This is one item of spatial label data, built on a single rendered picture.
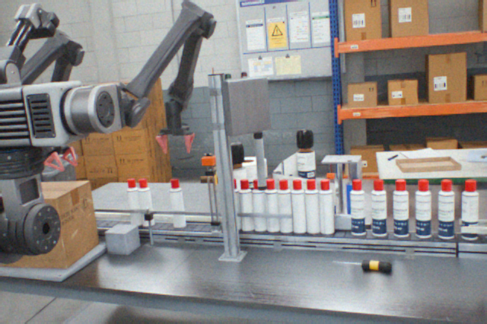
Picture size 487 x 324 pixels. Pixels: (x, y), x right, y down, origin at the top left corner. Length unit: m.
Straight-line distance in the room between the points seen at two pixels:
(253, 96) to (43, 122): 0.74
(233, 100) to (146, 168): 3.69
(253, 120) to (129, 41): 5.19
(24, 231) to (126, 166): 3.98
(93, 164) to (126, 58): 1.89
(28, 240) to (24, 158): 0.22
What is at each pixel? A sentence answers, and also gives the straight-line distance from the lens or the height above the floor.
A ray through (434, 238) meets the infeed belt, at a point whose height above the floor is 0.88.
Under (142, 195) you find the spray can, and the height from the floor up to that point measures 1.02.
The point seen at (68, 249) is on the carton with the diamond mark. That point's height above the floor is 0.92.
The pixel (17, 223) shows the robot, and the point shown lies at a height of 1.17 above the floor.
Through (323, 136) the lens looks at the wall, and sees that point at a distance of 6.22.
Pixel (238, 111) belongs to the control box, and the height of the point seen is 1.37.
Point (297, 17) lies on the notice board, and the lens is 6.03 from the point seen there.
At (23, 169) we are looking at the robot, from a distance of 1.38.
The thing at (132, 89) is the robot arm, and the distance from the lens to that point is 1.45.
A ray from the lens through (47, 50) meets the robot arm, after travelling 1.77.
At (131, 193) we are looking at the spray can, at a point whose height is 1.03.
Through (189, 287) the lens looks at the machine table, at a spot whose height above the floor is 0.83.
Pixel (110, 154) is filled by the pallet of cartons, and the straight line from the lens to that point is 5.39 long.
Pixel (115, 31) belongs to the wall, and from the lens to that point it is 6.88.
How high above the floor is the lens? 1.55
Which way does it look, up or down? 12 degrees down
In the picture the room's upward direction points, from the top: 5 degrees counter-clockwise
